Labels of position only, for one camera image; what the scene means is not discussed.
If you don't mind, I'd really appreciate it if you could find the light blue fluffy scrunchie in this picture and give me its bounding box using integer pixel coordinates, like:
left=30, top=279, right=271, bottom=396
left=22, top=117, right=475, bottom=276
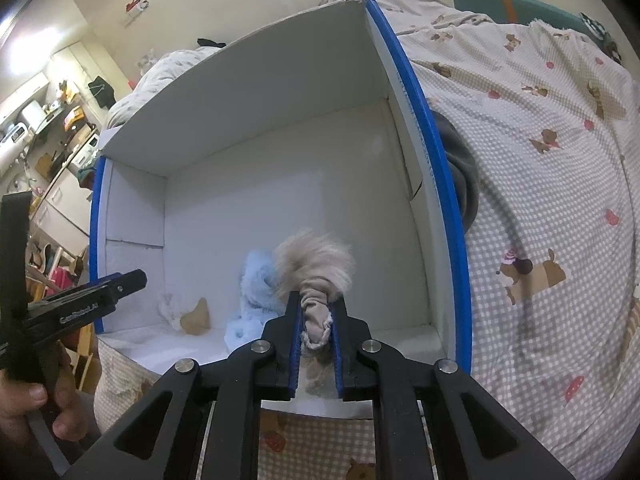
left=224, top=250, right=285, bottom=352

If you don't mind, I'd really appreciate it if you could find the dark hanging garment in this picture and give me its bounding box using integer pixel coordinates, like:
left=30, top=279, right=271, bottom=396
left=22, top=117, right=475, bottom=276
left=88, top=76, right=116, bottom=110

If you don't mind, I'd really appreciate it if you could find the rumpled white duvet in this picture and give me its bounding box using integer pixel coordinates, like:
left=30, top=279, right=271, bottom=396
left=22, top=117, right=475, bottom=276
left=105, top=47, right=220, bottom=129

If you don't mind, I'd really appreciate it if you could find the white washing machine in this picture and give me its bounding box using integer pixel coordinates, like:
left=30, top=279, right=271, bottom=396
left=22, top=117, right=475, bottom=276
left=70, top=126, right=100, bottom=170

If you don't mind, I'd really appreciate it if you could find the white wall power strip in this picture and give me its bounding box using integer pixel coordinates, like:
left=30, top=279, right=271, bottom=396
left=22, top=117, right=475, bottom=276
left=126, top=0, right=150, bottom=23

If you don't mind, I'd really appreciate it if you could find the teal mattress edge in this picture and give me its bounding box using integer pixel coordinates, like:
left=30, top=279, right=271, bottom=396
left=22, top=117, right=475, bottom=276
left=454, top=0, right=603, bottom=41

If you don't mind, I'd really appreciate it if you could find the teal cushion under duvet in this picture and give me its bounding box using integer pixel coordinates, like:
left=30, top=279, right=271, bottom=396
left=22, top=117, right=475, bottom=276
left=77, top=165, right=96, bottom=191

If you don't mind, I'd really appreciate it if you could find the red suitcase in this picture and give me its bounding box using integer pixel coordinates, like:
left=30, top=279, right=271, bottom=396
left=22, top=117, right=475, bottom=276
left=46, top=266, right=74, bottom=296

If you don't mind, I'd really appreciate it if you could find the white kitchen cabinet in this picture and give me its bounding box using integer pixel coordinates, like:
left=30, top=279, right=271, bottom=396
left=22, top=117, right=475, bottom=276
left=32, top=168, right=92, bottom=256

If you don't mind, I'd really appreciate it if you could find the blue and white cardboard box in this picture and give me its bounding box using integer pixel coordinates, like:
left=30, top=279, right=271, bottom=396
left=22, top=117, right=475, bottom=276
left=90, top=0, right=472, bottom=374

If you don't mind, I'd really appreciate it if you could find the person's left hand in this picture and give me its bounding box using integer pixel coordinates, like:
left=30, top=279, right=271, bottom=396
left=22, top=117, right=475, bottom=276
left=1, top=344, right=89, bottom=446

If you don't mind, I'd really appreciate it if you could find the checked dog-print bed sheet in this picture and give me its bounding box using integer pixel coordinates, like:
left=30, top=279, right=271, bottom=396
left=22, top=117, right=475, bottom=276
left=96, top=0, right=639, bottom=479

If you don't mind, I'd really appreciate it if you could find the white plastic-wrapped scrunchie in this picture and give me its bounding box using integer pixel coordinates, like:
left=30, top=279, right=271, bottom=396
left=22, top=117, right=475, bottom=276
left=157, top=292, right=188, bottom=333

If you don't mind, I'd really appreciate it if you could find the pink frilly scrunchie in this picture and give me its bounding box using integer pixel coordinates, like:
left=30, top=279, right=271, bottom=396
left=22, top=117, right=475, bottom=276
left=273, top=230, right=355, bottom=353

